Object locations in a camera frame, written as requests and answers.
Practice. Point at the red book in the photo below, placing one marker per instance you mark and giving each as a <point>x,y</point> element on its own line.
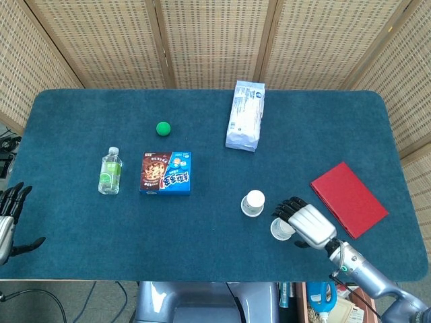
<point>348,198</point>

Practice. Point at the blue spray bottle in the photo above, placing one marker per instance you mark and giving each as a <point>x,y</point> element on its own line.
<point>320,296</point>

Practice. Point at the blue brown cookie box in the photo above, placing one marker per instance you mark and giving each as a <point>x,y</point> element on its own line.
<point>166,173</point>

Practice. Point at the woven bamboo folding screen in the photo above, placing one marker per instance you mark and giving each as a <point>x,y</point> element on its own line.
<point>208,40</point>

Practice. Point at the white paper cup blue print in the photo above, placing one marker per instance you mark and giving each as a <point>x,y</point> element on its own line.
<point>253,202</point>

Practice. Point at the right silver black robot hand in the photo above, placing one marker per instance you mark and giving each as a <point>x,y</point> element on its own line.
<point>311,223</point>

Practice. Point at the dark blue table mat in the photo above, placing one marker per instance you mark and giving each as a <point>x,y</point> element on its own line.
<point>188,232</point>

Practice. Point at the white tissue pack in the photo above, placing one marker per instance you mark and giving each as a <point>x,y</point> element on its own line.
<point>245,117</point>

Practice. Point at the green ball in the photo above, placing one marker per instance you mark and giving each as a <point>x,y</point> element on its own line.
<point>163,128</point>

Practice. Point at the beige paper carton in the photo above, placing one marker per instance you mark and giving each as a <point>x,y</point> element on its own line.
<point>347,309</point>

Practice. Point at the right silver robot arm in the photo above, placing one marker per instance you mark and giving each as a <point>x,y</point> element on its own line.
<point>370,279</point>

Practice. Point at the clear green-label water bottle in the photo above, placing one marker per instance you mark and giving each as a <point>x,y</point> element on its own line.
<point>110,171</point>

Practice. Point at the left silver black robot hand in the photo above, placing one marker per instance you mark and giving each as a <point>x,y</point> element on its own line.
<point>6,232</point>

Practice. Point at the teal plastic package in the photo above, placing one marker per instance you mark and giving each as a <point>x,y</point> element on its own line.
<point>285,296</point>

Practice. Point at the grey robot torso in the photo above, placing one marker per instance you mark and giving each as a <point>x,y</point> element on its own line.
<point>202,303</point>

